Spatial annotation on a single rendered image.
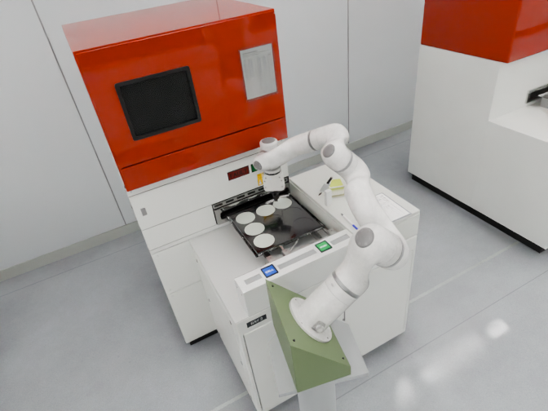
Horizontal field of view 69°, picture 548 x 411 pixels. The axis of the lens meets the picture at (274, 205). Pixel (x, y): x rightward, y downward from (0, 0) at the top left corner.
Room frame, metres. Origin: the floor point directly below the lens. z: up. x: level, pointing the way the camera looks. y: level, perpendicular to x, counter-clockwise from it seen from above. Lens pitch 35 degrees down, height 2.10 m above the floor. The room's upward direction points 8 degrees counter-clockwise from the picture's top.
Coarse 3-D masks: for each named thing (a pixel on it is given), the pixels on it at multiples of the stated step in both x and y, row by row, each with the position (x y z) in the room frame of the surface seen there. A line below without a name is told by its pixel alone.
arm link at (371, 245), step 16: (368, 224) 0.95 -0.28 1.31; (352, 240) 0.94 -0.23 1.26; (368, 240) 0.90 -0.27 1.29; (384, 240) 0.89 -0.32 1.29; (352, 256) 0.91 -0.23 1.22; (368, 256) 0.87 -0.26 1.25; (384, 256) 0.88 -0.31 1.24; (336, 272) 0.93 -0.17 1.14; (352, 272) 0.89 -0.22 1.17; (368, 272) 0.87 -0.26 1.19; (352, 288) 0.87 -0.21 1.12
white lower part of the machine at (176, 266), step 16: (160, 256) 1.55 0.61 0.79; (176, 256) 1.58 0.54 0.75; (192, 256) 1.61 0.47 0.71; (160, 272) 1.54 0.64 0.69; (176, 272) 1.57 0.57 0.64; (192, 272) 1.60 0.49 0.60; (176, 288) 1.56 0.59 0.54; (192, 288) 1.59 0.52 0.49; (176, 304) 1.55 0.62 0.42; (192, 304) 1.58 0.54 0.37; (208, 304) 1.61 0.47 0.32; (192, 320) 1.57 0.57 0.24; (208, 320) 1.60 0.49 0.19; (192, 336) 1.56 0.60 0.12; (208, 336) 1.62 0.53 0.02
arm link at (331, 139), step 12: (312, 132) 1.51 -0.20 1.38; (324, 132) 1.46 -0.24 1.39; (336, 132) 1.42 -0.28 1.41; (312, 144) 1.48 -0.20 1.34; (324, 144) 1.46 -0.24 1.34; (336, 144) 1.29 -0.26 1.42; (324, 156) 1.28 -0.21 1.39; (336, 156) 1.25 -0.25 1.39; (348, 156) 1.27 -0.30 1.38; (336, 168) 1.26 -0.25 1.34
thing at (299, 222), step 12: (264, 204) 1.73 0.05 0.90; (264, 216) 1.62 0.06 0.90; (276, 216) 1.60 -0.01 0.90; (288, 216) 1.59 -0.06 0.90; (300, 216) 1.58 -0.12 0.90; (240, 228) 1.54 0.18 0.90; (264, 228) 1.52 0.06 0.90; (276, 228) 1.51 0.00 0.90; (288, 228) 1.49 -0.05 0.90; (300, 228) 1.48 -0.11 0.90; (312, 228) 1.47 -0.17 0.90; (252, 240) 1.44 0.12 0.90; (276, 240) 1.42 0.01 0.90; (288, 240) 1.41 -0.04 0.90
